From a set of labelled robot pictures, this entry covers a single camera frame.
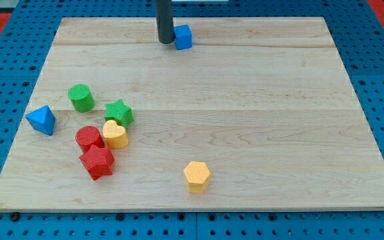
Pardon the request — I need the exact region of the blue triangle block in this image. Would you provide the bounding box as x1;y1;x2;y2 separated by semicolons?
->
25;105;56;135

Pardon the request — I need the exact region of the light wooden board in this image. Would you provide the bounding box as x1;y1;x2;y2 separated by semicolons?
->
0;17;384;213

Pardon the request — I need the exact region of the yellow hexagon block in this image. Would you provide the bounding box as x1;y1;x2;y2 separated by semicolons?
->
183;161;211;193

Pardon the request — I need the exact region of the green star block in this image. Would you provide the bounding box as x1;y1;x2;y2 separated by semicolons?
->
105;99;134;129

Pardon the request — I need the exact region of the yellow heart block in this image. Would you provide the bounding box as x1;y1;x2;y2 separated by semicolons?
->
103;120;129;149

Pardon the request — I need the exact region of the blue cube block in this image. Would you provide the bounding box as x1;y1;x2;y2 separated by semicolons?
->
174;25;193;50

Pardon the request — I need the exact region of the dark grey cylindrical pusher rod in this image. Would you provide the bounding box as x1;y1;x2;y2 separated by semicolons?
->
155;0;175;44

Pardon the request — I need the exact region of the red star block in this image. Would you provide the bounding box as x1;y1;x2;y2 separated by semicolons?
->
79;145;115;181

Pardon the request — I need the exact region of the red cylinder block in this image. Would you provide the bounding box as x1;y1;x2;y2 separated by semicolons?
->
75;126;105;153

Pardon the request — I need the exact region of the green cylinder block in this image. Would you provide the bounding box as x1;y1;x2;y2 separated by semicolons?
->
68;84;95;113

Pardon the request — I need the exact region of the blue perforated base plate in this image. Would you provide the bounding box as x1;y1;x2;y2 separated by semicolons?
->
0;1;384;239

